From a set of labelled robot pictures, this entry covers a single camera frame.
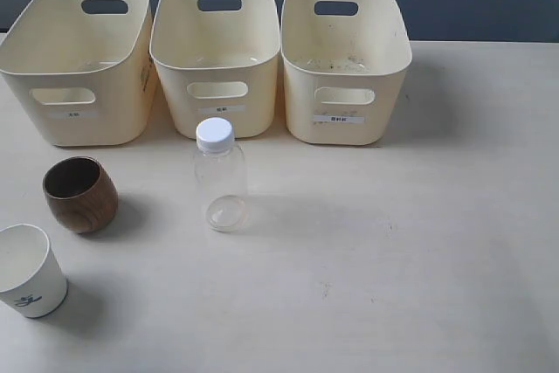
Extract clear plastic bottle white cap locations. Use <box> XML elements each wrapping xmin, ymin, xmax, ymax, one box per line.
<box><xmin>194</xmin><ymin>117</ymin><xmax>248</xmax><ymax>232</ymax></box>

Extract brown wooden cup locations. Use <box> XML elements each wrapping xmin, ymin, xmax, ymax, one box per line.
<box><xmin>42</xmin><ymin>156</ymin><xmax>119</xmax><ymax>234</ymax></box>

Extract white paper cup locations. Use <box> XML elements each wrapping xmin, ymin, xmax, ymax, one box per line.
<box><xmin>1</xmin><ymin>224</ymin><xmax>68</xmax><ymax>319</ymax></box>

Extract right cream plastic bin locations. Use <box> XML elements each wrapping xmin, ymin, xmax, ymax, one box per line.
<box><xmin>280</xmin><ymin>0</ymin><xmax>412</xmax><ymax>146</ymax></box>

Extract cream plastic bin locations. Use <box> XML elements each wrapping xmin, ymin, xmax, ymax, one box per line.
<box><xmin>149</xmin><ymin>0</ymin><xmax>280</xmax><ymax>139</ymax></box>
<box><xmin>280</xmin><ymin>0</ymin><xmax>412</xmax><ymax>146</ymax></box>
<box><xmin>1</xmin><ymin>0</ymin><xmax>157</xmax><ymax>147</ymax></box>

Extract middle cream plastic bin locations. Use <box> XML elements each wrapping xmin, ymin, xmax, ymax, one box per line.
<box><xmin>149</xmin><ymin>0</ymin><xmax>280</xmax><ymax>139</ymax></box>

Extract left cream plastic bin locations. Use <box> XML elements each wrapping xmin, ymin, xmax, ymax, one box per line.
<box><xmin>1</xmin><ymin>0</ymin><xmax>157</xmax><ymax>147</ymax></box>

